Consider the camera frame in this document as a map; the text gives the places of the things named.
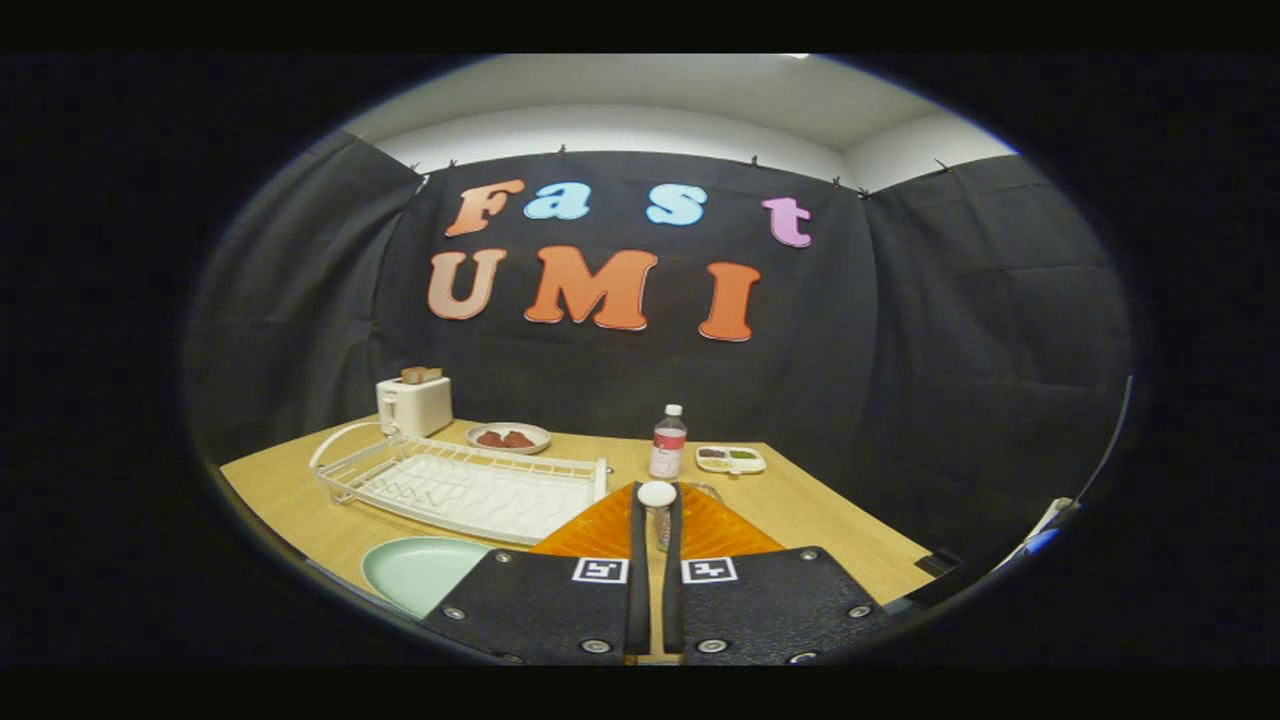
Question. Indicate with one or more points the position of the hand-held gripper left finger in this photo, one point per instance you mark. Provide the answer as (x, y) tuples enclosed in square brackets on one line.
[(640, 600)]

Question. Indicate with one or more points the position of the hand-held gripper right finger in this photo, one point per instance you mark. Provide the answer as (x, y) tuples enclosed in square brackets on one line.
[(672, 600)]

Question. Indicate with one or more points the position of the white-tipped metal spoon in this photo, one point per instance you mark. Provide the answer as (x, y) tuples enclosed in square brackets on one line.
[(657, 493)]

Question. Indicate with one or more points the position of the pale green plate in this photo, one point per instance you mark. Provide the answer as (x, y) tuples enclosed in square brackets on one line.
[(415, 575)]

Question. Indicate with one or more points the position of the white plate with red food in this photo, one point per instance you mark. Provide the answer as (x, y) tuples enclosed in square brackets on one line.
[(540, 434)]

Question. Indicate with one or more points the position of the white divided condiment tray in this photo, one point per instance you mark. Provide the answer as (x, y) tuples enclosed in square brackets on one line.
[(730, 467)]

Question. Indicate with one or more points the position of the clear plastic bottle red label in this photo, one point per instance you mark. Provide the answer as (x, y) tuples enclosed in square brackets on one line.
[(667, 445)]

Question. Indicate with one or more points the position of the red food piece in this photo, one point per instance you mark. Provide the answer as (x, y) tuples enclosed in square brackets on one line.
[(490, 439), (519, 440)]

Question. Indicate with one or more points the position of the black table clamp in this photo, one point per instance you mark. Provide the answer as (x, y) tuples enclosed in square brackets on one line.
[(937, 563)]

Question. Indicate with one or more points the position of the white toaster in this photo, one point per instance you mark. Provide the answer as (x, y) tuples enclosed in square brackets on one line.
[(415, 408)]

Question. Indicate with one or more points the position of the white and blue device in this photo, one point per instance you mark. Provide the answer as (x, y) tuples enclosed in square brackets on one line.
[(1040, 535)]

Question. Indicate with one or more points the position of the black backdrop cloth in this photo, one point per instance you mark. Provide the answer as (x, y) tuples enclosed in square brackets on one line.
[(950, 350)]

